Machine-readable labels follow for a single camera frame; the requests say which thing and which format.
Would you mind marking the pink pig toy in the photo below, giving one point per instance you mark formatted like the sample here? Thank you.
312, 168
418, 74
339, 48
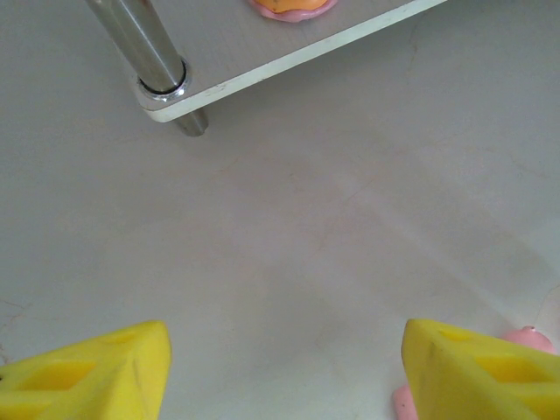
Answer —
529, 339

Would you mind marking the white two-tier shelf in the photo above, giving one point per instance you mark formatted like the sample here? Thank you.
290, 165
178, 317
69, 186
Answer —
245, 52

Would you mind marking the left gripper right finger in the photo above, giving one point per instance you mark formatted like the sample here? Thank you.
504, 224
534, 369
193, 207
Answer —
481, 380

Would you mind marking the orange burger toy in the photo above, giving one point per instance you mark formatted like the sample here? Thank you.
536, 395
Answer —
291, 6

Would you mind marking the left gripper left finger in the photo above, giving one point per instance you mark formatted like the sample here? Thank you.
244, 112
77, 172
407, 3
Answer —
87, 380

